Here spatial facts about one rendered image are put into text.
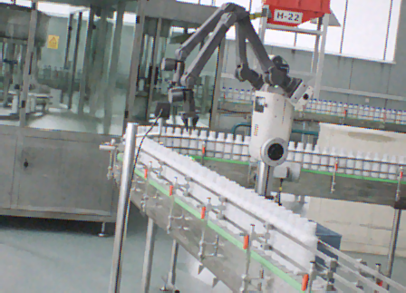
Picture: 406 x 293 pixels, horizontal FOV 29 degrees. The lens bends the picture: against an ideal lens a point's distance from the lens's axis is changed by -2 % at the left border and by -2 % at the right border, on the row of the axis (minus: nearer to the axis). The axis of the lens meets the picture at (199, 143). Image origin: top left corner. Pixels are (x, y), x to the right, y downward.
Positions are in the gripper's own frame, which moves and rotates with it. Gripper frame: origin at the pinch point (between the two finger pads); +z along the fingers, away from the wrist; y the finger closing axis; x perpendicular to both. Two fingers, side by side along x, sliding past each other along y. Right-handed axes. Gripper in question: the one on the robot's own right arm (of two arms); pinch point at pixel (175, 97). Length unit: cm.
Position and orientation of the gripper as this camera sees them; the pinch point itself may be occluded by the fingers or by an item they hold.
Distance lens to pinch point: 441.3
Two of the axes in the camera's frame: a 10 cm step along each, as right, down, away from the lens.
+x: 3.1, 1.3, -9.4
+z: -1.3, 9.9, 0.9
